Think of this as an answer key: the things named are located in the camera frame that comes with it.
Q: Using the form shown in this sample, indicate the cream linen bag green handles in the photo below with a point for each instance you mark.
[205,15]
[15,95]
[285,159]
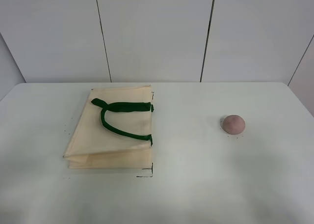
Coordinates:
[114,130]

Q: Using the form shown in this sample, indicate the pink peach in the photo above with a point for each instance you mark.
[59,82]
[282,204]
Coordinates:
[233,124]

